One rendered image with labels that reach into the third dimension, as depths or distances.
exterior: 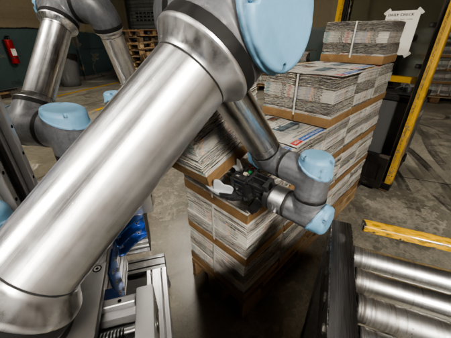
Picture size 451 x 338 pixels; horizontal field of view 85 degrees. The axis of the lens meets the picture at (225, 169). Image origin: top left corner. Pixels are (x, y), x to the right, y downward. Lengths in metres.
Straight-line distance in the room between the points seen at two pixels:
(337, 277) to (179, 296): 1.05
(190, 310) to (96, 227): 1.24
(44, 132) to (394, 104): 2.34
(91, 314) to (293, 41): 0.50
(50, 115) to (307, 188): 0.67
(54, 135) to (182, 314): 1.02
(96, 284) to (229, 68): 0.46
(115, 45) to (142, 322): 0.85
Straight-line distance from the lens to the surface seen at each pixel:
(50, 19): 1.04
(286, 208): 0.63
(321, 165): 0.55
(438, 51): 2.27
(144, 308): 0.56
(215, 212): 1.06
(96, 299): 0.54
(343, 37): 1.86
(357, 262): 0.66
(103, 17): 1.00
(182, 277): 1.57
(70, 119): 0.80
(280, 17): 0.27
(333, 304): 0.55
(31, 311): 0.27
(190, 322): 1.42
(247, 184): 0.68
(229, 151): 0.78
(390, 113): 2.51
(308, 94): 1.28
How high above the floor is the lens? 1.23
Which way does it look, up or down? 29 degrees down
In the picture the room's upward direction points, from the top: straight up
